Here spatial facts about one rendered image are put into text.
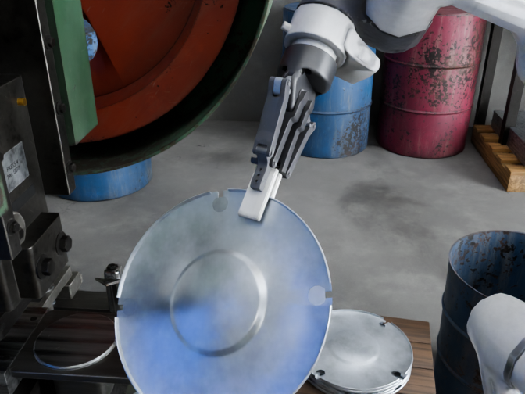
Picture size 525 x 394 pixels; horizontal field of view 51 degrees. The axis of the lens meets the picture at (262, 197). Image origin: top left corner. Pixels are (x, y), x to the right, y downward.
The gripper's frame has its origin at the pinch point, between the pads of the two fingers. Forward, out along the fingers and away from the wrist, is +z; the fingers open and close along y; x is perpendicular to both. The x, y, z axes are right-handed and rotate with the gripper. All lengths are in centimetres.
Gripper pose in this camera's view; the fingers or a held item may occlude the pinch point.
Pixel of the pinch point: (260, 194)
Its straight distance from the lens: 69.8
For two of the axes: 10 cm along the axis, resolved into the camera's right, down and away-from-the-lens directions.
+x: 8.7, 2.2, -4.4
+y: -3.6, -3.4, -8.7
